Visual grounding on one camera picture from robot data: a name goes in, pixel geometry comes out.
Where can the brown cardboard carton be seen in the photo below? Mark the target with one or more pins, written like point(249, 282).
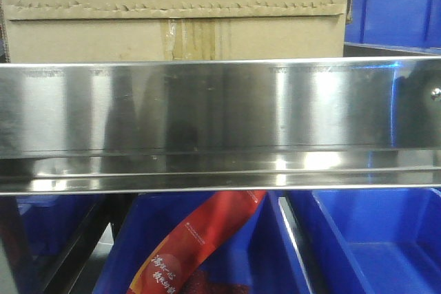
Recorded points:
point(55, 31)

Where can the blue bin lower middle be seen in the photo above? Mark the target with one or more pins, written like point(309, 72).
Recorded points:
point(260, 258)

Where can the blue bin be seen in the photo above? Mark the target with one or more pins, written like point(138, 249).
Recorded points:
point(373, 240)
point(410, 23)
point(260, 258)
point(50, 220)

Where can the red snack bag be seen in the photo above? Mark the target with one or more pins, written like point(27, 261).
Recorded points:
point(194, 239)

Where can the blue bin lower right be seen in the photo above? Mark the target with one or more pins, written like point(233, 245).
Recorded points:
point(373, 240)

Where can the blue bin lower left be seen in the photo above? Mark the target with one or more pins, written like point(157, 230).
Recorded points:
point(50, 220)

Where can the blue bin upper right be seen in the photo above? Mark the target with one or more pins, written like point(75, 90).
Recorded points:
point(410, 23)

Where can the black shelf frame post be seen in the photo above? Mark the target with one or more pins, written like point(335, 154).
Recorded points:
point(22, 272)

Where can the stainless steel shelf rail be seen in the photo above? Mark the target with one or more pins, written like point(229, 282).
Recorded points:
point(343, 123)

